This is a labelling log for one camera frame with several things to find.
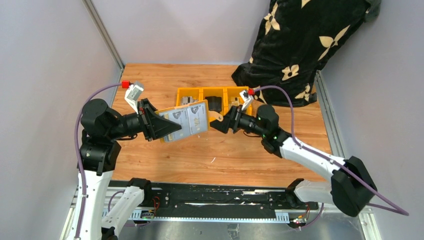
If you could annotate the right yellow bin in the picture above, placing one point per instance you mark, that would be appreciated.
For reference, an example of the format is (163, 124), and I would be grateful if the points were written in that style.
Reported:
(232, 91)

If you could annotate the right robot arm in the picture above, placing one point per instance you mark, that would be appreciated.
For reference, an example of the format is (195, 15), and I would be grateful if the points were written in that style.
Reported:
(348, 184)

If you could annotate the yellow bin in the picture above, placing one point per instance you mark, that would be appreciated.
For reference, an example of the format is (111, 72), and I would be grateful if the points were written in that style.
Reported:
(232, 91)
(215, 91)
(196, 92)

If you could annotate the black floral blanket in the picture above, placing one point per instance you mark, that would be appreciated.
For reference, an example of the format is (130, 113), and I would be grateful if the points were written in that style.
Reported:
(295, 40)

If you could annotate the yellow leather card holder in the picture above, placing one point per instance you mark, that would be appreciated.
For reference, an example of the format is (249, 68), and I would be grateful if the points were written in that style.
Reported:
(194, 118)

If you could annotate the left yellow bin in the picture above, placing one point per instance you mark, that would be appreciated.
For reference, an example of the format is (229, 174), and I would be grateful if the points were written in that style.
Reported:
(196, 92)

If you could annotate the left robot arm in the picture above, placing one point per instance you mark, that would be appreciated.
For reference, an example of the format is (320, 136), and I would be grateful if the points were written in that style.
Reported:
(97, 154)

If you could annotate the silver cards in bin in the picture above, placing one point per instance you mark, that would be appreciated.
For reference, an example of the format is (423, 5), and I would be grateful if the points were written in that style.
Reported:
(186, 100)

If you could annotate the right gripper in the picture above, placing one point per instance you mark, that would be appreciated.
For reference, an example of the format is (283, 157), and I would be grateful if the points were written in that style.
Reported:
(232, 118)

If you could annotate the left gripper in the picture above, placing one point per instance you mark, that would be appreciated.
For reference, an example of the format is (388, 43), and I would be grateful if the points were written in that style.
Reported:
(153, 122)

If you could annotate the black cards in bin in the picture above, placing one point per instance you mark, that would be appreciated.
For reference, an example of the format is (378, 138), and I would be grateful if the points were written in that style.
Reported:
(214, 103)

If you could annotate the middle yellow bin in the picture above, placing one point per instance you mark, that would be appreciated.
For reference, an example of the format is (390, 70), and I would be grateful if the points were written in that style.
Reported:
(215, 91)

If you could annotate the aluminium frame post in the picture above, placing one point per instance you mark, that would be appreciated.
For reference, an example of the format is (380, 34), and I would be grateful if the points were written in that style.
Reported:
(97, 20)

